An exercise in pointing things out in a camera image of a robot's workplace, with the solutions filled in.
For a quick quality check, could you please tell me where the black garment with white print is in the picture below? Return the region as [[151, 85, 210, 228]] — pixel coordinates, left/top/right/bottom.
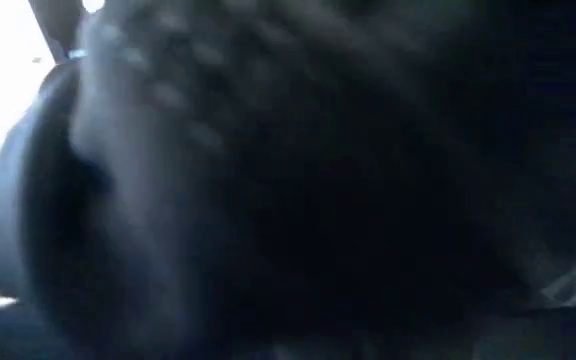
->
[[17, 0, 576, 360]]

